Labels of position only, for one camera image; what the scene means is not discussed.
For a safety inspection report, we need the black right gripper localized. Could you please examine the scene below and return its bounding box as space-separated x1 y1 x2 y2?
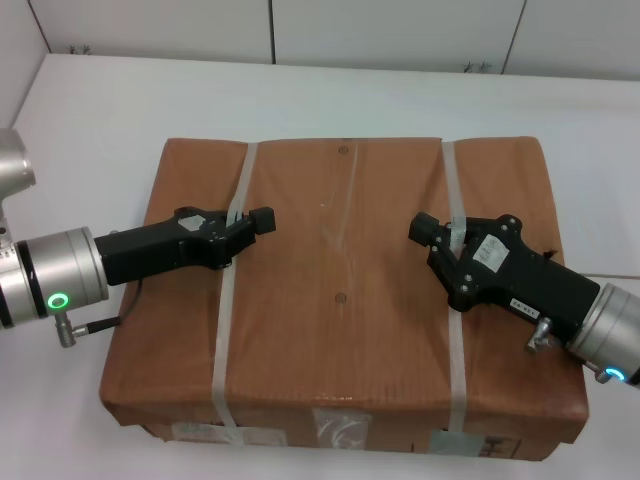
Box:
408 211 601 337

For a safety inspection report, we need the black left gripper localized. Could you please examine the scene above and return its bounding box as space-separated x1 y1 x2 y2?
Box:
93 205 278 287

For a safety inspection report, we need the translucent white packing strap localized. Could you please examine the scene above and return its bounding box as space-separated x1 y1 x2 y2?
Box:
209 141 260 429
441 140 468 433

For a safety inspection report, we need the brown cardboard box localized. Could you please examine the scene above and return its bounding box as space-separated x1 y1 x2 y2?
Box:
98 135 589 462

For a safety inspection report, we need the left arm cable with plug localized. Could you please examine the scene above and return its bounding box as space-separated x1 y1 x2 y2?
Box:
56 277 146 350

